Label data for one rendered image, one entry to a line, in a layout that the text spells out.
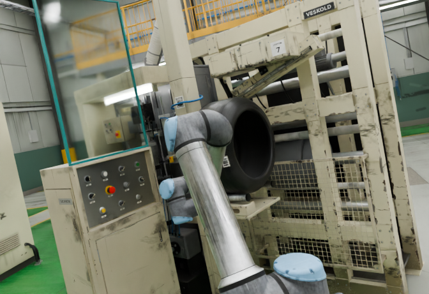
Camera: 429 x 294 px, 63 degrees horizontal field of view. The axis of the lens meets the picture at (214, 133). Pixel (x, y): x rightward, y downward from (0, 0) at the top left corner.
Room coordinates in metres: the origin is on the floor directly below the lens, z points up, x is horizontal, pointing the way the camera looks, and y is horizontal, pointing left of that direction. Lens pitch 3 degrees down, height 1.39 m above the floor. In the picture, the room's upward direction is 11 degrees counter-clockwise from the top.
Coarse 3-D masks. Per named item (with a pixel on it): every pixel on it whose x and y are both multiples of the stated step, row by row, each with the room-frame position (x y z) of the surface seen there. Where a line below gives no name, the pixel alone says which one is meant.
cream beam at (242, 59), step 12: (276, 36) 2.08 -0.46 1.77; (288, 36) 2.05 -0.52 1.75; (300, 36) 2.17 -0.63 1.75; (240, 48) 2.24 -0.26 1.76; (252, 48) 2.19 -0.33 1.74; (264, 48) 2.14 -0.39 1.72; (288, 48) 2.04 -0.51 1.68; (216, 60) 2.37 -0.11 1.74; (228, 60) 2.31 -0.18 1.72; (240, 60) 2.25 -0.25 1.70; (252, 60) 2.20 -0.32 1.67; (264, 60) 2.14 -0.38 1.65; (276, 60) 2.13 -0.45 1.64; (216, 72) 2.38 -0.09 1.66; (228, 72) 2.33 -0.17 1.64; (240, 72) 2.42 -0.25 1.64
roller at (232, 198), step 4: (228, 196) 2.02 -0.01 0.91; (232, 196) 2.00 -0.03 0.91; (236, 196) 1.98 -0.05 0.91; (240, 196) 1.96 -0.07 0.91; (244, 196) 1.95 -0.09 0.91; (248, 196) 1.95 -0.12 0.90; (232, 200) 2.00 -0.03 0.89; (236, 200) 1.99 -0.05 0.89; (240, 200) 1.97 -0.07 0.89; (244, 200) 1.95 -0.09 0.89; (248, 200) 1.94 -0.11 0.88
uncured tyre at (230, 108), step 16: (224, 112) 1.94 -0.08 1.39; (240, 112) 1.99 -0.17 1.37; (256, 112) 2.13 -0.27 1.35; (240, 128) 2.40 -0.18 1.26; (256, 128) 2.34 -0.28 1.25; (240, 144) 2.41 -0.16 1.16; (256, 144) 2.36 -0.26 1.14; (272, 144) 2.20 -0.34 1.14; (240, 160) 2.38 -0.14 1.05; (256, 160) 2.33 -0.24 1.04; (272, 160) 2.18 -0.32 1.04; (224, 176) 1.89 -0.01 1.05; (240, 176) 1.91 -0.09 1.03; (256, 176) 2.25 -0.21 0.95; (240, 192) 1.98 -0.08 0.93
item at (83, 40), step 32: (32, 0) 1.89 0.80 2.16; (64, 0) 2.02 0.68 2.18; (96, 0) 2.19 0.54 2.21; (64, 32) 1.99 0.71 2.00; (96, 32) 2.15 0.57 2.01; (64, 64) 1.96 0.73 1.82; (96, 64) 2.11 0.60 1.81; (128, 64) 2.29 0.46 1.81; (64, 96) 1.93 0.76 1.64; (96, 96) 2.08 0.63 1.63; (128, 96) 2.25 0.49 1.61; (64, 128) 1.90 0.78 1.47; (96, 128) 2.05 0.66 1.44; (128, 128) 2.21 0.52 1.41
